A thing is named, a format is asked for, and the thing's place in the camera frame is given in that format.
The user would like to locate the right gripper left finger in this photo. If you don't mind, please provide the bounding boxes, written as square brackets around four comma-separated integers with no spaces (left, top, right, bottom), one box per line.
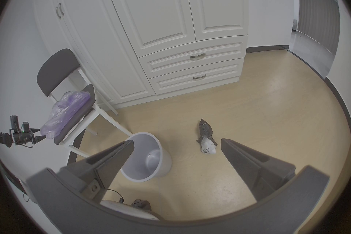
[59,140,135,199]

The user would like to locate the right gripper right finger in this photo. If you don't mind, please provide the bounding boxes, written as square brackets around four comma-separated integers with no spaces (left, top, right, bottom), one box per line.
[221,138,297,203]

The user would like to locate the purple plastic bag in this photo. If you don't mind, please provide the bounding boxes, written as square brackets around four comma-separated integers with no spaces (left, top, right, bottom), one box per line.
[41,91,91,139]

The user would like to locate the white printed wrapper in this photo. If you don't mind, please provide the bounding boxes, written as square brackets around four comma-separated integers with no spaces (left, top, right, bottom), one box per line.
[200,137,218,156]

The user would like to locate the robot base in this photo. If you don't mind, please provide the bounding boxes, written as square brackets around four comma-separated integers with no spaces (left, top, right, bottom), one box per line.
[100,198,165,221]

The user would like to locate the white trash bin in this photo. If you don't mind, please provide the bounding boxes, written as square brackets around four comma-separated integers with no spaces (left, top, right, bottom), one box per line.
[120,132,173,182]

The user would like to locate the grey seat white chair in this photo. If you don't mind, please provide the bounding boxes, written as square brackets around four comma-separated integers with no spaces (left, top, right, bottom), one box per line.
[36,48,135,158]

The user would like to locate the grey curtain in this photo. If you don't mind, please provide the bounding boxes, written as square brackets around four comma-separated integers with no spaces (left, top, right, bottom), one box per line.
[297,0,340,56]

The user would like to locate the white wardrobe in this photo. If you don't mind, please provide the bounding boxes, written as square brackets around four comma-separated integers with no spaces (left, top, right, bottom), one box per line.
[33,0,248,110]

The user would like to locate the black cable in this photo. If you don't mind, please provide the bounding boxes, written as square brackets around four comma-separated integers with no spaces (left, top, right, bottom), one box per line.
[105,188,125,204]

